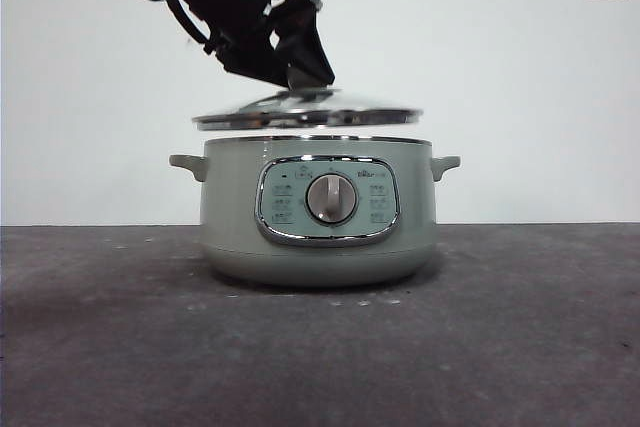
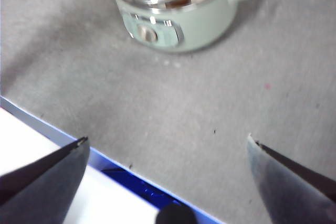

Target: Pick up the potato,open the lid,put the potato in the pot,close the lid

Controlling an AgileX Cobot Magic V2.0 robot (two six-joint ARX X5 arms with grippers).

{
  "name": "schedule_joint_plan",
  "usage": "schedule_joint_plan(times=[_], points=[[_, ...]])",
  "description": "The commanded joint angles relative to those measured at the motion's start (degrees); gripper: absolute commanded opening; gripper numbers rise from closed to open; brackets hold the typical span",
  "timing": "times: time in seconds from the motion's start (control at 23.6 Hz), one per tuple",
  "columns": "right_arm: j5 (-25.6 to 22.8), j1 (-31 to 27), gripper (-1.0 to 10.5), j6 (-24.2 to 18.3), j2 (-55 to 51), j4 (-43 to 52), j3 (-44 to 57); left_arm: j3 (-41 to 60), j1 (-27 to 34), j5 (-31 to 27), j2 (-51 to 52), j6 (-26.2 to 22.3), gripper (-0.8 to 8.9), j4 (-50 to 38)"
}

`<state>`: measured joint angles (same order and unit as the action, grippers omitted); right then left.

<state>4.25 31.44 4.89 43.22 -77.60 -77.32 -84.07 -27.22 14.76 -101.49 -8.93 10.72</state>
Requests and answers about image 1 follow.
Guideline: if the glass lid with green knob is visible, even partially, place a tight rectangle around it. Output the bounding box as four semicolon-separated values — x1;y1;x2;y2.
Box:
192;66;421;131

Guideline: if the pale green electric cooking pot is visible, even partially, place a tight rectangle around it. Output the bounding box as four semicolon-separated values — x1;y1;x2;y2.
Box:
168;135;462;290

